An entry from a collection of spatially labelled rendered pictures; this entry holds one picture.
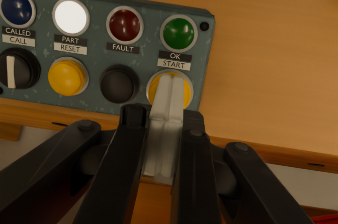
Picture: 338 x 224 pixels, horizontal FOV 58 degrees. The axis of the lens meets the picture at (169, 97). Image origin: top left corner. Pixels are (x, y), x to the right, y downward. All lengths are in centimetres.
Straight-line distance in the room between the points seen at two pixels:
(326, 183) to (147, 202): 102
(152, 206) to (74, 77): 17
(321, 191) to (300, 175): 9
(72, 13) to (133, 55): 5
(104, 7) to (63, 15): 3
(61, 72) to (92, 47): 3
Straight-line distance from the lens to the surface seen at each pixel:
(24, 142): 123
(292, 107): 26
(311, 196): 126
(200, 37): 20
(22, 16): 22
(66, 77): 21
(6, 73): 23
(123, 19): 20
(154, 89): 20
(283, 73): 26
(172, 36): 20
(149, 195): 33
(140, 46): 20
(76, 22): 21
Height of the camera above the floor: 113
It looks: 76 degrees down
